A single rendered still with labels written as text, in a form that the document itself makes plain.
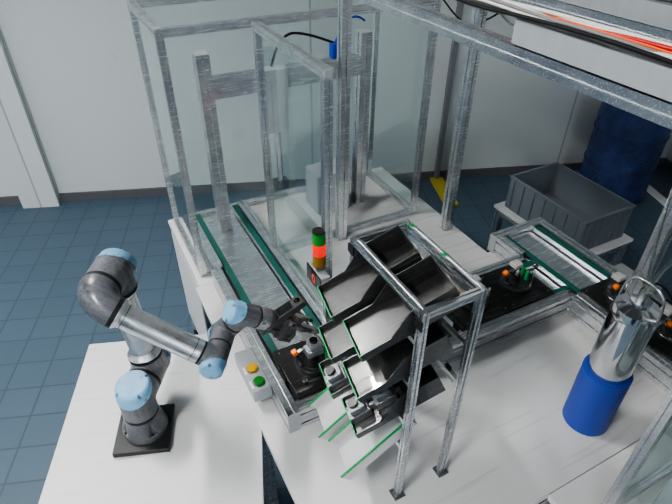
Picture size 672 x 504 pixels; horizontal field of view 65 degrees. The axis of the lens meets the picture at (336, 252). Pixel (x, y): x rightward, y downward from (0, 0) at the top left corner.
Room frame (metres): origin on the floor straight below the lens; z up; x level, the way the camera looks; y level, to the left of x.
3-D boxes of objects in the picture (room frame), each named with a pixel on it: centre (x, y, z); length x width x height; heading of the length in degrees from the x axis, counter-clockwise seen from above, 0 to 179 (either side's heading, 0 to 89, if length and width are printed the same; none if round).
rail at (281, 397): (1.50, 0.34, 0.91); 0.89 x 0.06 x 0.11; 28
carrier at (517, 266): (1.79, -0.80, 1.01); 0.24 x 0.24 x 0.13; 28
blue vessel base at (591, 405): (1.17, -0.91, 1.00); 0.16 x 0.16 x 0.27
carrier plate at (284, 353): (1.32, 0.08, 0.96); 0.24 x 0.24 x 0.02; 28
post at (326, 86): (1.56, 0.03, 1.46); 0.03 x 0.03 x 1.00; 28
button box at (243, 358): (1.30, 0.31, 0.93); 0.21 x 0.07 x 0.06; 28
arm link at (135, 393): (1.11, 0.66, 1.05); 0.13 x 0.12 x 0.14; 176
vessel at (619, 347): (1.17, -0.91, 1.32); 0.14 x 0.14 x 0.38
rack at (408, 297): (1.06, -0.20, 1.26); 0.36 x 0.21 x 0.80; 28
